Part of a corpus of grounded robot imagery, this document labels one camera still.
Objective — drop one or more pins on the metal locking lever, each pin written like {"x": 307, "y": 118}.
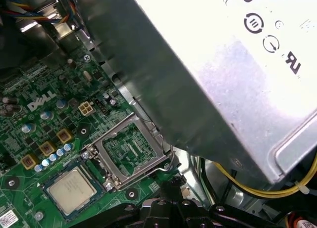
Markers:
{"x": 171, "y": 162}

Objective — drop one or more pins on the black PC case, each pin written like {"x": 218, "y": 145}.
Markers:
{"x": 237, "y": 196}

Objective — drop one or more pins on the CPU socket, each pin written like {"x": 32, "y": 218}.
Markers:
{"x": 94, "y": 173}

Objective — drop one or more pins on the silver CPU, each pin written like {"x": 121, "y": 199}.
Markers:
{"x": 71, "y": 189}

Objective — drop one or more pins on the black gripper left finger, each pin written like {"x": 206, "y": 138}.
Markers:
{"x": 156, "y": 213}

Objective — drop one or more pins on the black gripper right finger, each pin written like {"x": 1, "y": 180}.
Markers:
{"x": 193, "y": 213}

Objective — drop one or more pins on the green motherboard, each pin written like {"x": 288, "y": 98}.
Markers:
{"x": 22, "y": 188}

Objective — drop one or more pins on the grey power supply unit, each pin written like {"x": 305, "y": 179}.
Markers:
{"x": 198, "y": 89}

